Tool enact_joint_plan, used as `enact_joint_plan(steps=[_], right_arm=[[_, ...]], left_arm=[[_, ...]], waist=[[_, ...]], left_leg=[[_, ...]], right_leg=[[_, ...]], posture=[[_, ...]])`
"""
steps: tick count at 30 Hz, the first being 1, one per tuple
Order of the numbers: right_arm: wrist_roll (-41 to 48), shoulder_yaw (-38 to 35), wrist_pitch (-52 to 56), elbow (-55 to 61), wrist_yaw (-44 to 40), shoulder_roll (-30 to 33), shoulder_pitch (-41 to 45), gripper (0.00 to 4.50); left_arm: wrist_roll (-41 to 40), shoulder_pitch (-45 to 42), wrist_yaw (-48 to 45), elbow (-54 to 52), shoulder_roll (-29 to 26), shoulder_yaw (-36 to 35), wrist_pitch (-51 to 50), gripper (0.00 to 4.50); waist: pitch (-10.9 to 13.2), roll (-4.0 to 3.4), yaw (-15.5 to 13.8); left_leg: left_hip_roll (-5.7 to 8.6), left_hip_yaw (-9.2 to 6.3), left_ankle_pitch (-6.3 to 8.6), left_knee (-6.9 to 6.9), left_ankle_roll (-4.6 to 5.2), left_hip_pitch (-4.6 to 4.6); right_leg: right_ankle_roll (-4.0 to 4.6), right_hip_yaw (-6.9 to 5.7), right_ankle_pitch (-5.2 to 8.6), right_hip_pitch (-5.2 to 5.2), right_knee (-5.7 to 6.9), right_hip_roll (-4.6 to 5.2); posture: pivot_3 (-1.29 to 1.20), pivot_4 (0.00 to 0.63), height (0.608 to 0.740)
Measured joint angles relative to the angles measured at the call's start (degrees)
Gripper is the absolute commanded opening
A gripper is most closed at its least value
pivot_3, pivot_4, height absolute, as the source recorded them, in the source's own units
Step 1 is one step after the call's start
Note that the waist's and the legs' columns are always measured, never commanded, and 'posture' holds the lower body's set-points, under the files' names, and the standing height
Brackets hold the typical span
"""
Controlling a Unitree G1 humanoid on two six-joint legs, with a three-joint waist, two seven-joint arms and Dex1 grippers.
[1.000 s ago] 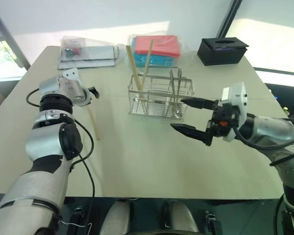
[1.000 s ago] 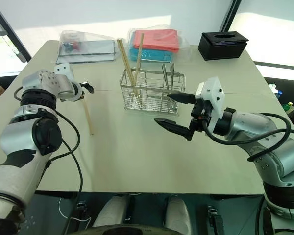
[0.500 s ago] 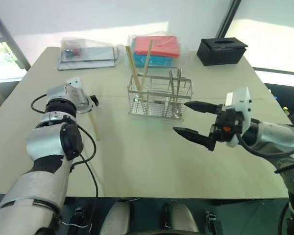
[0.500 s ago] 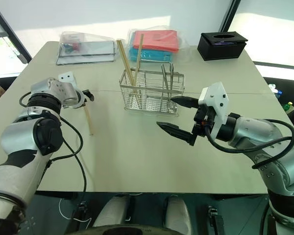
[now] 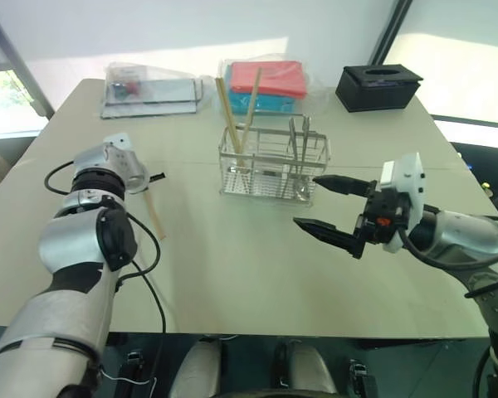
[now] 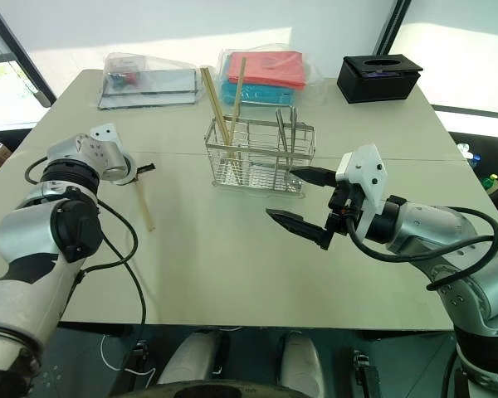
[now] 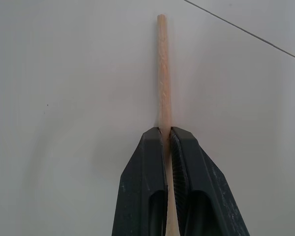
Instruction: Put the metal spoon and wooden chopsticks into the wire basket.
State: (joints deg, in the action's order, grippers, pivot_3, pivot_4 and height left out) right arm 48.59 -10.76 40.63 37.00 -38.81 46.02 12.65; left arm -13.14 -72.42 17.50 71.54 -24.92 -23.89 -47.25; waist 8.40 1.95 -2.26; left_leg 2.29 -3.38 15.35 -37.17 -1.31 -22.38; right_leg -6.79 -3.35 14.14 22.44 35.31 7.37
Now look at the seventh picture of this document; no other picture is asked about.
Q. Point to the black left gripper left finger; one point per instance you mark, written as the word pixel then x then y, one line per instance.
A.
pixel 140 172

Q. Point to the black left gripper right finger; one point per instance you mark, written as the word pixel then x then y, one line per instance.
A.
pixel 201 177

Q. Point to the wooden chopstick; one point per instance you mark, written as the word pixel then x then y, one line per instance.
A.
pixel 164 73

